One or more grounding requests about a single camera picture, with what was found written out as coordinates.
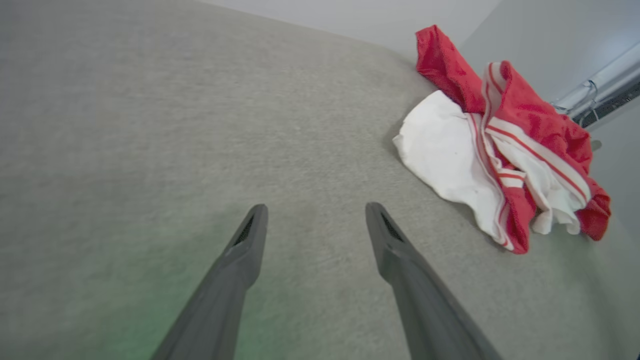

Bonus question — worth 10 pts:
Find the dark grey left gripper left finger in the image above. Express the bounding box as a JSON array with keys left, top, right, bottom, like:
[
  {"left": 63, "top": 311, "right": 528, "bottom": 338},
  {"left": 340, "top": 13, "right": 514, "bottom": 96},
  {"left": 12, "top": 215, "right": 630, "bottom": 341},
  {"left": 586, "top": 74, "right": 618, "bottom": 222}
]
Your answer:
[{"left": 151, "top": 204, "right": 269, "bottom": 360}]

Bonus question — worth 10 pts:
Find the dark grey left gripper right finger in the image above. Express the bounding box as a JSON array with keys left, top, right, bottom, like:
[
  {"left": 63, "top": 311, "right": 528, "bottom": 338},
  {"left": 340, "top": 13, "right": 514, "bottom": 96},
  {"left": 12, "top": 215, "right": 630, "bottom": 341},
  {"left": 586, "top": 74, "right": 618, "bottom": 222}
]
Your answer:
[{"left": 365, "top": 202, "right": 503, "bottom": 360}]

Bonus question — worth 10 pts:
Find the red and white basketball jersey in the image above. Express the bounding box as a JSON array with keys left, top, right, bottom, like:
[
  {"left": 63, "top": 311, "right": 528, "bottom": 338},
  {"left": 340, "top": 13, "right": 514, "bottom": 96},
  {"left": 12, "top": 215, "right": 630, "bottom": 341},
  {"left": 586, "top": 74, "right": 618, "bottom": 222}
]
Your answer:
[{"left": 392, "top": 25, "right": 612, "bottom": 255}]

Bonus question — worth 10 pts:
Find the grey fabric sofa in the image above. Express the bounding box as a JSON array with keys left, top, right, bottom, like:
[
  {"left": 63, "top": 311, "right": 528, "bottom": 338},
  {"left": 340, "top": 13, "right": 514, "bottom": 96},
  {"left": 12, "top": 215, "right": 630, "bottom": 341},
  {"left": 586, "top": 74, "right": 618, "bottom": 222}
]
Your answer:
[{"left": 0, "top": 0, "right": 640, "bottom": 360}]

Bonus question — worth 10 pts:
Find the black perforated strip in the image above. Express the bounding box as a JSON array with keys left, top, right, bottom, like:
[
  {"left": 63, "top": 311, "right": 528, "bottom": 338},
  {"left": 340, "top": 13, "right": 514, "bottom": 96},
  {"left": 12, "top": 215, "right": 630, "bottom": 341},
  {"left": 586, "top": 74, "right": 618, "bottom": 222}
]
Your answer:
[{"left": 572, "top": 82, "right": 640, "bottom": 129}]

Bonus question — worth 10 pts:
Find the grey metal rail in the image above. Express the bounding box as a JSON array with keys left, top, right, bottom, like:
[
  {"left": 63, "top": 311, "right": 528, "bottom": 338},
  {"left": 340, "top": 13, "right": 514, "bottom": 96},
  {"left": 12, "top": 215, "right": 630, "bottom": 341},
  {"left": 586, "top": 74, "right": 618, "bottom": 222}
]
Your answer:
[{"left": 550, "top": 42, "right": 640, "bottom": 118}]

